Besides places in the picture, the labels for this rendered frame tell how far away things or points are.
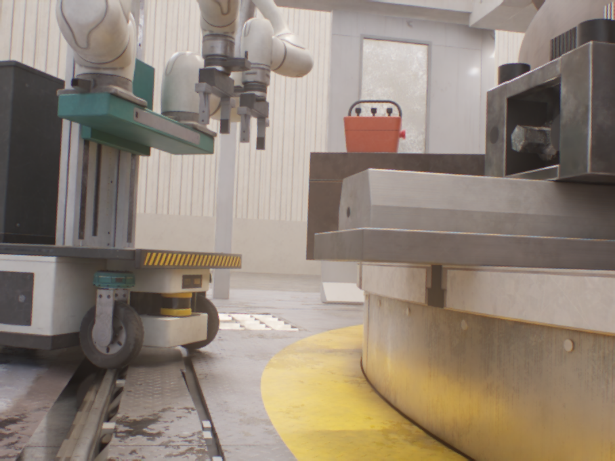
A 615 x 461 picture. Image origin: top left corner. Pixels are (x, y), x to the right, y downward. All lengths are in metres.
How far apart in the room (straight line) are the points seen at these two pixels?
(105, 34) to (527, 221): 1.06
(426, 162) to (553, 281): 1.47
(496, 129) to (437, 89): 4.28
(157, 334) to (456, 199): 1.07
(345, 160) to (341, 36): 3.24
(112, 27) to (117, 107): 0.25
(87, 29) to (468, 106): 4.40
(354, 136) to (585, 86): 1.31
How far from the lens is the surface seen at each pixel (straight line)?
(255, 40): 2.20
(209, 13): 1.83
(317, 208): 2.40
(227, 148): 5.28
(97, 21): 1.73
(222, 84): 1.92
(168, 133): 2.14
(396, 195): 1.13
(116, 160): 2.33
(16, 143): 2.14
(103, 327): 1.89
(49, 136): 2.25
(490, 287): 1.08
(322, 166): 2.41
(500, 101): 1.46
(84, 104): 1.91
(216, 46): 1.93
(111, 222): 2.32
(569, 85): 1.26
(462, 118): 5.77
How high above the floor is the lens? 0.31
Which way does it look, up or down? 3 degrees up
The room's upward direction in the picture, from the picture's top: 2 degrees clockwise
